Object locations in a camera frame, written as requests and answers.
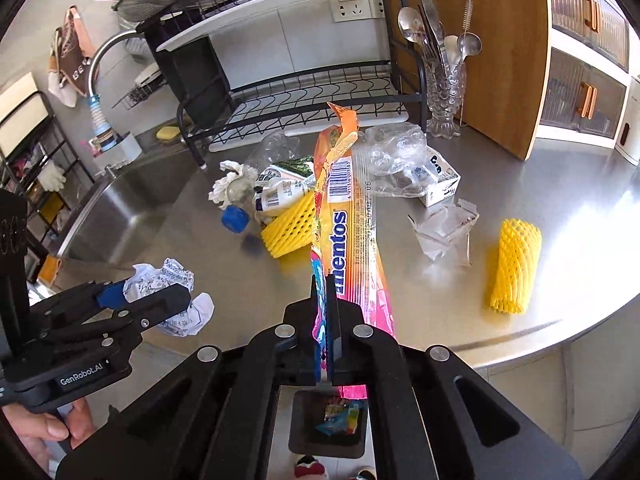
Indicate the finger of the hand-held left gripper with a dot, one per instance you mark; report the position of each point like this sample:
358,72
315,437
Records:
112,294
160,302

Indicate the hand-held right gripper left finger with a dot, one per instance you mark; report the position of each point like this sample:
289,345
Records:
316,332

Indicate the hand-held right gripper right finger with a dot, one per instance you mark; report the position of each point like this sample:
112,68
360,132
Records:
336,332

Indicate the white printed paper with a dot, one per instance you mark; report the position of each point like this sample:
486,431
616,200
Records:
170,275

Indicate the orange pink candy wrapper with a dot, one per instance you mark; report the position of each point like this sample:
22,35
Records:
350,240

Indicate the black square bin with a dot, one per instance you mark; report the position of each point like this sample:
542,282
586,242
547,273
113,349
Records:
304,435

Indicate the yellow foam fruit net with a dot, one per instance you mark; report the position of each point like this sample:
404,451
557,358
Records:
287,230
515,265

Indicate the clear plastic bag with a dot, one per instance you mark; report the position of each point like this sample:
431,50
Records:
395,155

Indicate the person's left hand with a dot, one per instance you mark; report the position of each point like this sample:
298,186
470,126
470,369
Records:
35,430

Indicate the steel sink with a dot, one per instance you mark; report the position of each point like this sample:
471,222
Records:
125,210

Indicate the blue yellow snack wrapper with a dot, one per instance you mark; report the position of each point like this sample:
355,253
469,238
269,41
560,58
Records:
340,417

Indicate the crushed clear bottle blue cap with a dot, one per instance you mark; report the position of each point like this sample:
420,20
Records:
235,219

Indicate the white glove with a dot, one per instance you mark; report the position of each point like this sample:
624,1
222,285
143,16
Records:
52,177

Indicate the crumpled white tissue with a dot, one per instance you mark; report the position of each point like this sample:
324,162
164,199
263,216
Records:
227,182

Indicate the white green printed packet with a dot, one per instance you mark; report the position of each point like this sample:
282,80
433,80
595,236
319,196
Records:
280,192

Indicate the small clear plastic wrapper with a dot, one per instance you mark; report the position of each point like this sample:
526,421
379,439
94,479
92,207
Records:
440,230

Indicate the white sink caddy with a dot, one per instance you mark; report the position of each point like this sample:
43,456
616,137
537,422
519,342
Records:
127,146

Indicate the yellow sponge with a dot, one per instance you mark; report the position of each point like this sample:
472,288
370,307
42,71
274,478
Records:
169,133

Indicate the white drink carton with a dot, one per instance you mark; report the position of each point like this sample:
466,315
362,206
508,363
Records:
442,186

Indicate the black metal shelf rack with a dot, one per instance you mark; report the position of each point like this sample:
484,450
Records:
30,125

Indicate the black rack side box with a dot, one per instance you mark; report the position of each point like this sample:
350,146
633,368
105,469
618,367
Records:
195,75

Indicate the brown white hanging mitt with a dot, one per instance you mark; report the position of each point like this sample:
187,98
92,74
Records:
70,60

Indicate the chrome faucet with filter head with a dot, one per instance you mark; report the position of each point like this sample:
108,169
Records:
100,55

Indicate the glass cutlery holder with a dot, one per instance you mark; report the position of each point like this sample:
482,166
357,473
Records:
445,100

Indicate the wooden cabinet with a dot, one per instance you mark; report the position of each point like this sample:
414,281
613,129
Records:
500,60

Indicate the small metal spoon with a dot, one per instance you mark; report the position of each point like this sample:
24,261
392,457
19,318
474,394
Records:
470,44

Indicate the large metal spoon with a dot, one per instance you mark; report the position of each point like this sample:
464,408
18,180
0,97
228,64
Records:
407,20

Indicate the metal table knife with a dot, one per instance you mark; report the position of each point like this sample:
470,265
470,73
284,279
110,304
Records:
428,5

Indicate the thin bottle brush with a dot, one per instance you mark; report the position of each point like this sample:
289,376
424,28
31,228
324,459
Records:
469,10

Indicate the white wall power socket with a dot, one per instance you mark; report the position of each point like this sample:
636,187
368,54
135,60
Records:
350,9

